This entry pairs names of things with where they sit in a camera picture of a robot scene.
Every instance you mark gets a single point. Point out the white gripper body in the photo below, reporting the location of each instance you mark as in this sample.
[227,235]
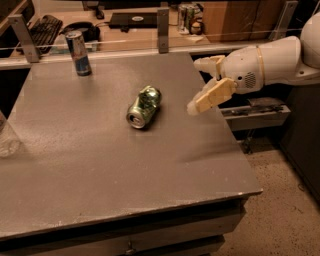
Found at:
[240,70]

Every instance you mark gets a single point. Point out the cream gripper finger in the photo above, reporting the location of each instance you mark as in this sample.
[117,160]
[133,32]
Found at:
[210,65]
[212,94]

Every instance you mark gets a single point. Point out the green soda can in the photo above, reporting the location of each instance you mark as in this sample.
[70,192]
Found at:
[143,108]

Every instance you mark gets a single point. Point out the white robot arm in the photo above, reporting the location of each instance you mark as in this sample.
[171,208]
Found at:
[291,60]

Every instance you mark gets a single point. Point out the silver can on desk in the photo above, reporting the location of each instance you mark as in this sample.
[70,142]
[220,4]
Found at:
[185,15]

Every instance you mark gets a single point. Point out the blue silver energy drink can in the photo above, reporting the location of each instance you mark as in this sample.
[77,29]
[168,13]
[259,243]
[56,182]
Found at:
[76,45]

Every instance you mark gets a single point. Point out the small brown round object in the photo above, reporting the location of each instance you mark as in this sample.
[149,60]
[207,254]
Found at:
[196,28]

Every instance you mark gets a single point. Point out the cardboard box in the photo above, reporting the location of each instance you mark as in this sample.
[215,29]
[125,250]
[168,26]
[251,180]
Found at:
[226,21]

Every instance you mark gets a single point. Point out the grey metal shelf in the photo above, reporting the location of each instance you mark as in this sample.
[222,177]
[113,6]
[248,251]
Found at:
[258,113]

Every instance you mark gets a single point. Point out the black laptop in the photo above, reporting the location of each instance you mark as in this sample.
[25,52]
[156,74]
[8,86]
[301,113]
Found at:
[133,20]

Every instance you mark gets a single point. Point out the black headphones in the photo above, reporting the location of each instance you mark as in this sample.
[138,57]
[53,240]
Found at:
[89,30]

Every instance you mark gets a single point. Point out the black keyboard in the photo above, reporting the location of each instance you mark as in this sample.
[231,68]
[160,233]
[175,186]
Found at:
[44,32]

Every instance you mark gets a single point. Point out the right metal bracket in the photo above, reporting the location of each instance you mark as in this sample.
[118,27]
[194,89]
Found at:
[284,20]

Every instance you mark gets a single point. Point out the metal bracket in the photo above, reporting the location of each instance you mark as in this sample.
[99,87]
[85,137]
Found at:
[21,30]
[163,30]
[284,20]

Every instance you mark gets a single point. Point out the middle metal bracket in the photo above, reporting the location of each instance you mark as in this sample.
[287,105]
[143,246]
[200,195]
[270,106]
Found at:
[163,30]

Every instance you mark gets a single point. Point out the grey drawer front with handle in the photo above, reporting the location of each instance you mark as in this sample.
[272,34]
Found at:
[192,235]

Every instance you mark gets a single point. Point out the left metal bracket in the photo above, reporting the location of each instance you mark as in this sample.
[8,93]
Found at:
[21,30]

